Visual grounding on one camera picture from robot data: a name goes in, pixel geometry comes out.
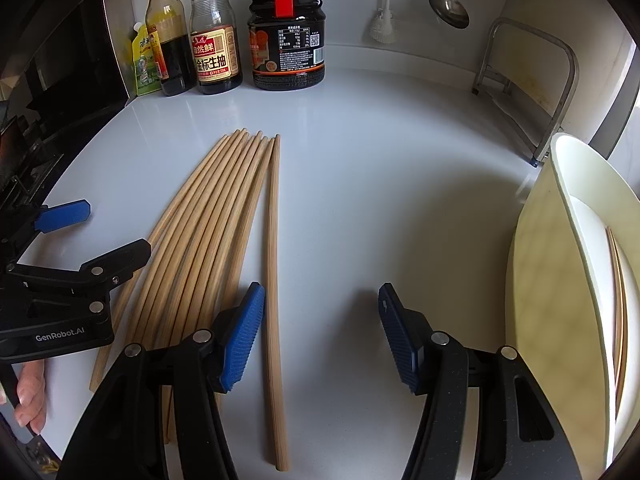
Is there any white cutting board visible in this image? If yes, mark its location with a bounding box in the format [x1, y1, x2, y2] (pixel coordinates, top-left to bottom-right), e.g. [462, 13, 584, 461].
[492, 0, 638, 161]

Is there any person's left hand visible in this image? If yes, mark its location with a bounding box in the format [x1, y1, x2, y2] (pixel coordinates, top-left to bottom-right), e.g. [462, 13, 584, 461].
[14, 360, 47, 433]

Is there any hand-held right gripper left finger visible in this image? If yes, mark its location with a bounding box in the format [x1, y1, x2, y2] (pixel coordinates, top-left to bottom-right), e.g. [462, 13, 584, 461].
[57, 282, 266, 480]

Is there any glossy black appliance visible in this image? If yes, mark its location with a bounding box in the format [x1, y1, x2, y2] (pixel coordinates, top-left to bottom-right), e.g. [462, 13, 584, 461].
[0, 0, 132, 211]

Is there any yellow-capped dark sauce bottle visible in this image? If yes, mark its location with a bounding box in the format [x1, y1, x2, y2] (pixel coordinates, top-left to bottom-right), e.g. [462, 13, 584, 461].
[145, 0, 197, 97]

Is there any clear bottle with red label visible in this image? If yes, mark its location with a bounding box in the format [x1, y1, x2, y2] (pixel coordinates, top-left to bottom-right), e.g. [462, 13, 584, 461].
[185, 0, 244, 95]

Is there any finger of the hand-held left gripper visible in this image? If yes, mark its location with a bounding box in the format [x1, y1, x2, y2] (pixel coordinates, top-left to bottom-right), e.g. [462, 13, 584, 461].
[6, 239, 152, 318]
[0, 200, 92, 261]

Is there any yellow-green seasoning pouch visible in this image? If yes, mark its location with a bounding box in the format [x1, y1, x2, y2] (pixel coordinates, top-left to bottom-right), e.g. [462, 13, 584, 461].
[131, 22, 163, 96]

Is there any dark sauce jug red handle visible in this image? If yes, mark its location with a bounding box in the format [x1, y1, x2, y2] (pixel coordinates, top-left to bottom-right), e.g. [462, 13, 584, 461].
[244, 0, 327, 92]

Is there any white bottle brush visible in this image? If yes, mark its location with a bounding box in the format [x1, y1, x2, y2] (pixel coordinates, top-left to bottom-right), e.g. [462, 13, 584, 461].
[370, 0, 398, 43]

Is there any plain wooden chopstick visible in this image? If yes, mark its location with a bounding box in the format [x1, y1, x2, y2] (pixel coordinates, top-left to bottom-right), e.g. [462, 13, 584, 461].
[609, 232, 629, 411]
[605, 226, 626, 401]

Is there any cream plastic basin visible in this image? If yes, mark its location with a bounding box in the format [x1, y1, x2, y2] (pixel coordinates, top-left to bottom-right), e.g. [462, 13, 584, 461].
[505, 132, 640, 471]

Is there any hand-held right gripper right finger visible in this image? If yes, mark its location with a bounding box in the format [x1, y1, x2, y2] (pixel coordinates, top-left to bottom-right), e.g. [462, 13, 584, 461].
[378, 284, 583, 480]

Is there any row of wooden chopsticks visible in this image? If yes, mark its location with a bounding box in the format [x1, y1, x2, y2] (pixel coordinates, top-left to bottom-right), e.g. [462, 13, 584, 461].
[89, 129, 291, 472]

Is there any metal cutting board rack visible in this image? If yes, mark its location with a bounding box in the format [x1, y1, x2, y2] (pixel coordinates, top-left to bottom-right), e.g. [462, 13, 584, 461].
[472, 16, 580, 167]

